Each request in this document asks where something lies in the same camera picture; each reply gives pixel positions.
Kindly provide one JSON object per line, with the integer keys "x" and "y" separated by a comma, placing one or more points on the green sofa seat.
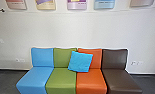
{"x": 61, "y": 81}

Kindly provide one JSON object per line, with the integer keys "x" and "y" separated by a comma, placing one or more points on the wall poster light blue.
{"x": 104, "y": 4}

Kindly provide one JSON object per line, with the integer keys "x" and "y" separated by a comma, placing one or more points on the orange sofa seat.
{"x": 91, "y": 83}

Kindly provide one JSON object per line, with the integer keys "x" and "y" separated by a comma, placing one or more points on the wall poster pink beige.
{"x": 142, "y": 2}

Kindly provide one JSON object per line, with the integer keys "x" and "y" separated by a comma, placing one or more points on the blue sofa seat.
{"x": 34, "y": 80}

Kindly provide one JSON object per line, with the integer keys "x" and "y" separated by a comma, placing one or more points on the brown sofa seat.
{"x": 119, "y": 80}

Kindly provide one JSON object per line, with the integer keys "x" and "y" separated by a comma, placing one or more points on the white wall outlet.
{"x": 137, "y": 63}
{"x": 20, "y": 60}

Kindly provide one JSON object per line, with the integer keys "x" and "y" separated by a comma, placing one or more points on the cyan square cushion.
{"x": 80, "y": 62}

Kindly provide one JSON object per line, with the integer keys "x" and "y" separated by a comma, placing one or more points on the wall poster yellow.
{"x": 45, "y": 4}

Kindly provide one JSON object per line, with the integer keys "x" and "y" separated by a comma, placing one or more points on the small wall mount stud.
{"x": 1, "y": 10}

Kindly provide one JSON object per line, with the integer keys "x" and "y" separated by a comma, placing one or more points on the wall poster purple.
{"x": 77, "y": 4}

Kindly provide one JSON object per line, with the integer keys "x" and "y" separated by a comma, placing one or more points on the wall poster red and blue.
{"x": 16, "y": 4}

